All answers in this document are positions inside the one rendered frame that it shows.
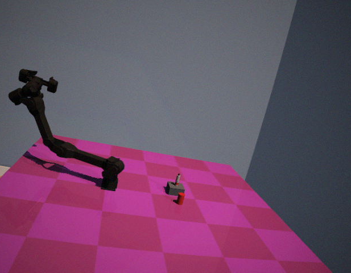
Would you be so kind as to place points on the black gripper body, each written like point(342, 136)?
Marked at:
point(24, 77)

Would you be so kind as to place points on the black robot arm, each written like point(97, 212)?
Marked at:
point(35, 104)

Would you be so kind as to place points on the red cylinder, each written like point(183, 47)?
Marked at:
point(180, 198)

